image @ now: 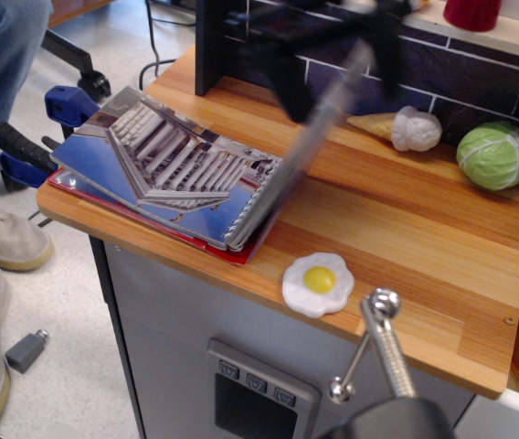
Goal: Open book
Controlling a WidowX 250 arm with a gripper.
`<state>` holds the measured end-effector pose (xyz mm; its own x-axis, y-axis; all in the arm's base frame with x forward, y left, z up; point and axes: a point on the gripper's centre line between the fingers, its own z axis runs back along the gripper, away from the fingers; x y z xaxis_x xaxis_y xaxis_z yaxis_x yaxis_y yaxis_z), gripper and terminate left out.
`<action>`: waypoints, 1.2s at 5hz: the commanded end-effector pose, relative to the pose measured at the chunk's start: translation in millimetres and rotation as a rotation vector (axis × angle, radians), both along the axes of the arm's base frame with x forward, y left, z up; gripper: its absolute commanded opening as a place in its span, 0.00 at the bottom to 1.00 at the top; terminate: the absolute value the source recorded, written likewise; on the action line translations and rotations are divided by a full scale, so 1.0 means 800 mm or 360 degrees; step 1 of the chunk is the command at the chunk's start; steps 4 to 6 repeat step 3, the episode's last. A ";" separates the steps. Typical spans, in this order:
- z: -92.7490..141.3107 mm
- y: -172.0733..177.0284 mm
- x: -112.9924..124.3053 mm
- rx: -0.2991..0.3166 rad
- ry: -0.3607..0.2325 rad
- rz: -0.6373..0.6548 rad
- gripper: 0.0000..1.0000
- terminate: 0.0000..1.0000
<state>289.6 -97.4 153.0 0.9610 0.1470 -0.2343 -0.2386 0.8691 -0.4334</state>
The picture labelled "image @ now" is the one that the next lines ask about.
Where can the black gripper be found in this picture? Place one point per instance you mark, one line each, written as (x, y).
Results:
(277, 33)

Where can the Rome spiral-bound book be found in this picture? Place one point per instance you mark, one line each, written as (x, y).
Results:
(147, 157)

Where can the toy ice cream cone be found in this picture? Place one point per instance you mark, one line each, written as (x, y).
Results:
(407, 130)

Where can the red cup on shelf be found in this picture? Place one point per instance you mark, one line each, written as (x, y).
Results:
(472, 15)

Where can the wooden upper shelf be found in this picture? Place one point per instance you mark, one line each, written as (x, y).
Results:
(504, 37)

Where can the toy green cabbage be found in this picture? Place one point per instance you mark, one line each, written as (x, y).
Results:
(488, 155)

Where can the toy fried egg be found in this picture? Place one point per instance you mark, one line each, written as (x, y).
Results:
(317, 284)

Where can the black office chair base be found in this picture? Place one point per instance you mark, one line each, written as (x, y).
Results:
(93, 82)

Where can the blue bar clamp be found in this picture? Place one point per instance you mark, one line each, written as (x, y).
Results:
(26, 164)

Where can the grey toy oven cabinet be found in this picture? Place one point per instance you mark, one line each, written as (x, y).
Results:
(203, 362)

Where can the beige shoe upper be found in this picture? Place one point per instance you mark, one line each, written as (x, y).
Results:
(23, 245)

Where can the small grey block with knob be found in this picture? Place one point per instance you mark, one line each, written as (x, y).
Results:
(25, 352)

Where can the black side panel post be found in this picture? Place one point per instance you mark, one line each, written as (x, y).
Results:
(218, 45)

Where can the metal clamp screw handle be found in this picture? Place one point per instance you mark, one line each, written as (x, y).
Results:
(378, 310)

